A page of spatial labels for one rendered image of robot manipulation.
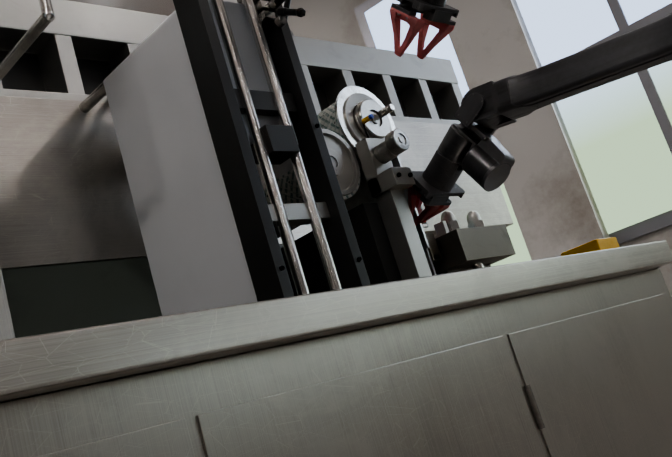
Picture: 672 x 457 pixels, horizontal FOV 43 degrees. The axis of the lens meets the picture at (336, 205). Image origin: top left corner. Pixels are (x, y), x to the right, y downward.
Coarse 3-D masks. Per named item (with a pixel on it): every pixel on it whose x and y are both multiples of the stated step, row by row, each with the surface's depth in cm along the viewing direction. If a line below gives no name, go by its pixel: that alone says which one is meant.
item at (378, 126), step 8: (360, 104) 147; (368, 104) 148; (376, 104) 150; (360, 112) 146; (368, 112) 148; (376, 112) 150; (360, 120) 146; (376, 120) 148; (384, 120) 150; (360, 128) 146; (368, 128) 146; (376, 128) 147; (384, 128) 149; (376, 136) 147; (384, 136) 148
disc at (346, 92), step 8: (344, 88) 149; (352, 88) 150; (360, 88) 152; (344, 96) 148; (336, 104) 146; (336, 112) 145; (344, 120) 145; (392, 120) 155; (344, 128) 144; (392, 128) 154; (344, 136) 144; (352, 136) 145; (352, 144) 144
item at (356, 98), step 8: (352, 96) 149; (360, 96) 150; (368, 96) 152; (344, 104) 147; (352, 104) 148; (344, 112) 146; (352, 112) 147; (352, 120) 146; (352, 128) 145; (360, 136) 146
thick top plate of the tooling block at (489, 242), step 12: (468, 228) 152; (480, 228) 155; (492, 228) 157; (504, 228) 160; (444, 240) 151; (456, 240) 149; (468, 240) 151; (480, 240) 153; (492, 240) 156; (504, 240) 159; (444, 252) 151; (456, 252) 149; (468, 252) 149; (480, 252) 152; (492, 252) 154; (504, 252) 157; (444, 264) 151; (456, 264) 150; (468, 264) 153
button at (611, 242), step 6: (594, 240) 134; (600, 240) 134; (606, 240) 136; (612, 240) 137; (582, 246) 135; (588, 246) 135; (594, 246) 134; (600, 246) 134; (606, 246) 135; (612, 246) 136; (618, 246) 138; (564, 252) 138; (570, 252) 137; (576, 252) 136; (582, 252) 135
